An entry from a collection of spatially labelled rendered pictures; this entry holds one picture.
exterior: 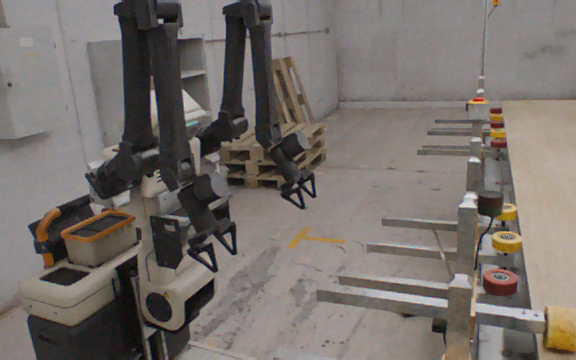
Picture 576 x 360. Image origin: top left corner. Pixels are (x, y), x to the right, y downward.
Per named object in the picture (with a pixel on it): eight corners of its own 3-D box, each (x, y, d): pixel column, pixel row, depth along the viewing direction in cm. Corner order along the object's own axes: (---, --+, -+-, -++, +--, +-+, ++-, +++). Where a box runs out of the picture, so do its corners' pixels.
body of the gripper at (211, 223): (230, 222, 122) (216, 196, 121) (209, 238, 113) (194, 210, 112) (211, 230, 125) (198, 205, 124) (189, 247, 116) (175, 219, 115)
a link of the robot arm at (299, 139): (268, 129, 158) (255, 135, 151) (295, 112, 152) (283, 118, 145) (286, 161, 159) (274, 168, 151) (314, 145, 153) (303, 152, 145)
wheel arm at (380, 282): (338, 287, 137) (338, 274, 135) (341, 282, 140) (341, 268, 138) (506, 310, 120) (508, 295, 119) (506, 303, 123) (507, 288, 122)
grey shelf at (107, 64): (121, 240, 389) (86, 42, 343) (183, 203, 468) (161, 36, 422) (167, 246, 372) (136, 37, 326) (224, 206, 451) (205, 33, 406)
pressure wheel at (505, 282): (480, 320, 121) (482, 280, 118) (480, 304, 128) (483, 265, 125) (515, 325, 118) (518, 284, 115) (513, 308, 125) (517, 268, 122)
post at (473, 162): (460, 302, 155) (467, 158, 141) (461, 297, 158) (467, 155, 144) (472, 304, 154) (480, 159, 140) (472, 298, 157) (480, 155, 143)
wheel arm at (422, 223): (381, 228, 180) (381, 217, 179) (383, 224, 183) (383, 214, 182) (508, 239, 164) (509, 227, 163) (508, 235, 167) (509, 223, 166)
